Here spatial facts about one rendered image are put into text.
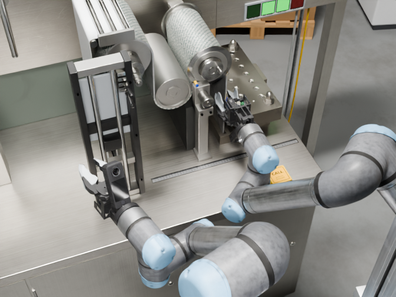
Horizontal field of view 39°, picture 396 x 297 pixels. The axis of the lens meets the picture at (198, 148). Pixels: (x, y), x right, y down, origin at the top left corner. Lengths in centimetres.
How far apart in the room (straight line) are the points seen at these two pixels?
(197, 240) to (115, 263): 57
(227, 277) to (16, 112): 129
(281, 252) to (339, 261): 178
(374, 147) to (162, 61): 72
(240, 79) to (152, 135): 38
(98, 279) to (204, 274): 95
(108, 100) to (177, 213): 45
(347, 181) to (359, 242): 154
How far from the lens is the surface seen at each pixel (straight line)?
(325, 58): 272
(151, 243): 131
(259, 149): 165
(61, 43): 197
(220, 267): 103
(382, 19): 422
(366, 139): 148
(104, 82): 155
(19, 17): 190
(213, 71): 175
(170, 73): 176
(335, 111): 355
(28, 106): 212
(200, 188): 186
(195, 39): 177
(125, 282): 200
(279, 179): 188
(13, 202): 192
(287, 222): 208
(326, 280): 277
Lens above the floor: 234
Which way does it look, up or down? 46 degrees down
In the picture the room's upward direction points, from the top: straight up
